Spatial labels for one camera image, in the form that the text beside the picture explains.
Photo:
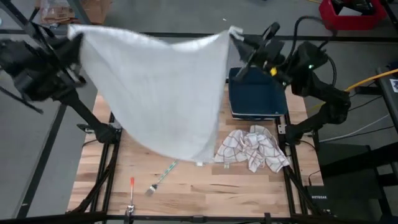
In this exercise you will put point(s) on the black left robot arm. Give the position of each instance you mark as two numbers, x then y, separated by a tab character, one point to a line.
84	112

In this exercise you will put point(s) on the plastic-wrapped brown packets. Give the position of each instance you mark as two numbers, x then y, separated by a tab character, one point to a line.
56	14

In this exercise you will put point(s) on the white towel with red checks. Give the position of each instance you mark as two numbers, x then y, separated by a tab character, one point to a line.
248	146

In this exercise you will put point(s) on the black stand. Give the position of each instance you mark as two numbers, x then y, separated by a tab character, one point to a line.
351	161

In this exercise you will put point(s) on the black metal table frame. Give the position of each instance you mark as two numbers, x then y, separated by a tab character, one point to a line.
161	218

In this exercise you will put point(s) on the black side table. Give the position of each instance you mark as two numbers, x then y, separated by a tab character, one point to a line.
387	99

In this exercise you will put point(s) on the brown cardboard box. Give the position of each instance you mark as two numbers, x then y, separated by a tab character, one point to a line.
99	11

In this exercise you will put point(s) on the navy blue fabric bin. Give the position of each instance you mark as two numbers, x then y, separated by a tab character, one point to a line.
261	99

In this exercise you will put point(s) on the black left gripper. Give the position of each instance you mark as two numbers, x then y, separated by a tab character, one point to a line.
63	71

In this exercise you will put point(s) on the grey metal rolling cart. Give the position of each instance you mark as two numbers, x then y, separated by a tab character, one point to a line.
17	16

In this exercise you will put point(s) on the black Netgear box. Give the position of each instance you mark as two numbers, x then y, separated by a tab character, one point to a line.
318	203

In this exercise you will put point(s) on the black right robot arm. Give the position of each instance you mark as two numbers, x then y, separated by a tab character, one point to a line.
332	105

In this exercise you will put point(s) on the plain white towel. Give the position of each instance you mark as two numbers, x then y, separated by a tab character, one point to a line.
155	93

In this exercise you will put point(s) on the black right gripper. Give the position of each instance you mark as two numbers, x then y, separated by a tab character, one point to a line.
270	53

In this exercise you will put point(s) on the red plastic crate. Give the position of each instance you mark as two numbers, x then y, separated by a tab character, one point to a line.
354	23

